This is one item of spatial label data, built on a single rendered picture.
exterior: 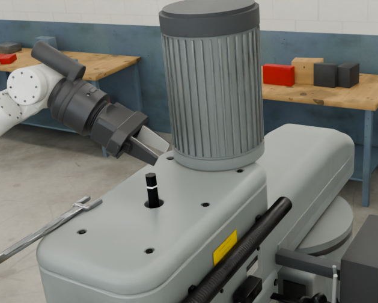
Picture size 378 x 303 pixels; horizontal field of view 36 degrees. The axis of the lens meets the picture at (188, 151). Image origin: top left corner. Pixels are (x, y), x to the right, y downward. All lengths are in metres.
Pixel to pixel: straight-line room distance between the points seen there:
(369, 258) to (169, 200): 0.42
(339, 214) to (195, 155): 0.62
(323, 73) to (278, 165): 3.45
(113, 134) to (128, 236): 0.17
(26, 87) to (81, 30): 5.87
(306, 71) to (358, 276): 3.87
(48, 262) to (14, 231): 4.09
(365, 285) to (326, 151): 0.51
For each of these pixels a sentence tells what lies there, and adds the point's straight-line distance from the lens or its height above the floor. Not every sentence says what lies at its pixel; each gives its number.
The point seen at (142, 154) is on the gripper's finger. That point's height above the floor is 2.00.
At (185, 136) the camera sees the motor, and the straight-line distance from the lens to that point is 1.20.
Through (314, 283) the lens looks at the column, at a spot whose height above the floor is 1.50.
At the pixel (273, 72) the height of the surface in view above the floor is 0.99.
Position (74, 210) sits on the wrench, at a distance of 1.11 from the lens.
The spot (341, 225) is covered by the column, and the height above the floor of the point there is 1.56.
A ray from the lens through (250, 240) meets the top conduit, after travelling 1.13.
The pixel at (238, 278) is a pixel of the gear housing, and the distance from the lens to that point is 1.22.
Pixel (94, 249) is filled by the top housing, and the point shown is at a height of 1.89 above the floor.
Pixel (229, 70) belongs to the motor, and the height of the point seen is 2.10.
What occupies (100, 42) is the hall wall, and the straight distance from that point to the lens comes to 6.77.
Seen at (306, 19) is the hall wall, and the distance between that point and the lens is 5.45.
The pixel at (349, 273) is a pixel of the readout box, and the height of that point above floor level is 1.70.
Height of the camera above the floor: 2.41
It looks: 23 degrees down
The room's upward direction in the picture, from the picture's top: 5 degrees counter-clockwise
